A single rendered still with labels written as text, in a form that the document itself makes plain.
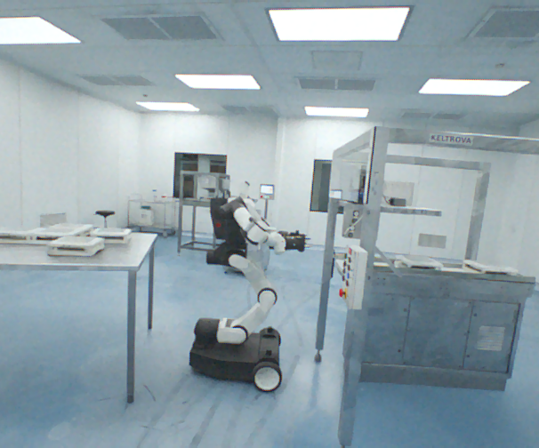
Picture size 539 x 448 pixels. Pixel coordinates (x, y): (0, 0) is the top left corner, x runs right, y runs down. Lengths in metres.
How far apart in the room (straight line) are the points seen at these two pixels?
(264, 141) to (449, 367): 6.03
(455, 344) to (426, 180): 5.24
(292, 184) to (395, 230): 2.47
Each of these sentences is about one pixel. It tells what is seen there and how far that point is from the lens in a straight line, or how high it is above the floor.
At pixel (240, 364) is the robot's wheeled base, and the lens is 2.41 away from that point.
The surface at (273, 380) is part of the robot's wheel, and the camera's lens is 2.39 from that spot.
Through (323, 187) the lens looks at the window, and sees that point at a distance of 7.41.
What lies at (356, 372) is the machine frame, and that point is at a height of 0.50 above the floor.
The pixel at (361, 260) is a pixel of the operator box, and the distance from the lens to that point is 1.45.
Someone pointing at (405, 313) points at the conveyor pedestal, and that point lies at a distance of 2.56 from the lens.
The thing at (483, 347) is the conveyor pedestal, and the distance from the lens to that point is 2.91.
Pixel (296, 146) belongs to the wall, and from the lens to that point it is 7.52.
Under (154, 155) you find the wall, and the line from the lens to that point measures 8.62.
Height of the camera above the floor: 1.37
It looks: 7 degrees down
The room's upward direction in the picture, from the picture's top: 4 degrees clockwise
